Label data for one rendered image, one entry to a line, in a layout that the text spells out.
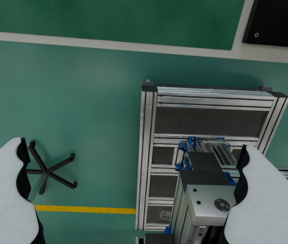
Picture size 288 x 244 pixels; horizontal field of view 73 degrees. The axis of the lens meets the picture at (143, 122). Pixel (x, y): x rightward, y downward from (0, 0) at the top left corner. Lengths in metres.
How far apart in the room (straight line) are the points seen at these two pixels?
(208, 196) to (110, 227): 1.87
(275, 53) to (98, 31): 0.44
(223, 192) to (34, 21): 0.60
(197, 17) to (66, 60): 0.99
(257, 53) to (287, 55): 0.08
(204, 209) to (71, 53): 1.14
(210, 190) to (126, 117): 1.00
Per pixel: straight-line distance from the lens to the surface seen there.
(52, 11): 0.54
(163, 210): 1.73
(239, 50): 0.57
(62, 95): 1.45
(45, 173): 1.77
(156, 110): 1.17
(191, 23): 0.52
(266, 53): 0.60
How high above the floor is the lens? 1.26
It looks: 61 degrees down
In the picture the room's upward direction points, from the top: 178 degrees clockwise
